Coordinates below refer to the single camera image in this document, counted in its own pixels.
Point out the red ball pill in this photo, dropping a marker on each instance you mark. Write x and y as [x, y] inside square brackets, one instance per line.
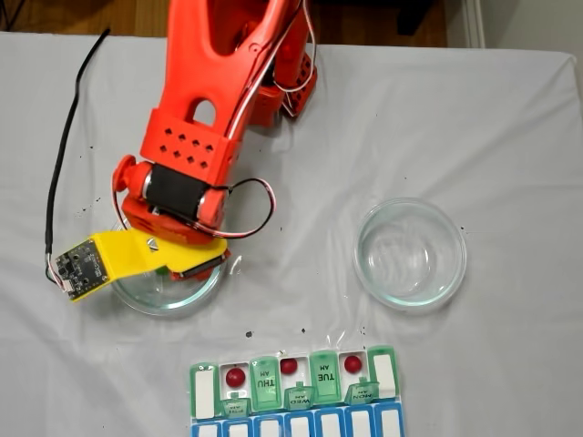
[235, 377]
[288, 365]
[352, 362]

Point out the white tablecloth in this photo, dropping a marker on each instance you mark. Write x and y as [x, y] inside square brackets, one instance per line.
[68, 364]

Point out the small clear glass bowl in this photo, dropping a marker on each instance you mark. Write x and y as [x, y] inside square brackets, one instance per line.
[378, 291]

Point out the camera circuit board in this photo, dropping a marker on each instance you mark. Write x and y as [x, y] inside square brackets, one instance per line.
[82, 271]

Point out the weekly pill organizer box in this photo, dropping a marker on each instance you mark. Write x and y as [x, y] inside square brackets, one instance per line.
[328, 378]

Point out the large clear glass bowl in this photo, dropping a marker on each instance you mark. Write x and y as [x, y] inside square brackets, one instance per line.
[182, 302]

